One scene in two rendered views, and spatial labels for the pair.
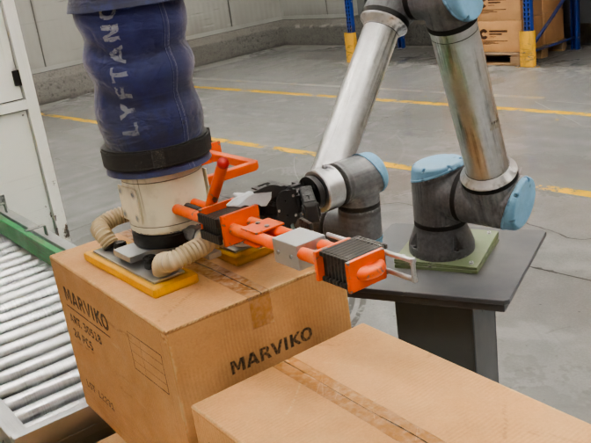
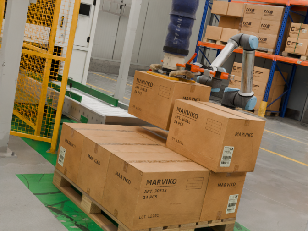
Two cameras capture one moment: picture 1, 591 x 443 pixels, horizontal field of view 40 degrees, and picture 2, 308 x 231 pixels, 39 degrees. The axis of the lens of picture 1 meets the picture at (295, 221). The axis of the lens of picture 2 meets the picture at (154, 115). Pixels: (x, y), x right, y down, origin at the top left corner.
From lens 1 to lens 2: 2.33 m
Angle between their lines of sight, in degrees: 10
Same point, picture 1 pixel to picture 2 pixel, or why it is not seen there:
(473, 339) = not seen: hidden behind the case
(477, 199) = (241, 98)
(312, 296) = (203, 91)
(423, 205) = (225, 98)
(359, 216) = (217, 80)
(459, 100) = (244, 68)
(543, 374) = not seen: hidden behind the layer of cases
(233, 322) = (187, 87)
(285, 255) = (206, 72)
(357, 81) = (223, 54)
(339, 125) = (216, 62)
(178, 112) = (186, 42)
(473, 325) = not seen: hidden behind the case
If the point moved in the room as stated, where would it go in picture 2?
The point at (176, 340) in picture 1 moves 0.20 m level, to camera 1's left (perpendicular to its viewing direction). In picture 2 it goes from (176, 85) to (151, 80)
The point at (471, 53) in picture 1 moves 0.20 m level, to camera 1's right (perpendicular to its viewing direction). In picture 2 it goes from (251, 57) to (272, 61)
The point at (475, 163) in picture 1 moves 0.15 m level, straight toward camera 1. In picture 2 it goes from (244, 87) to (243, 88)
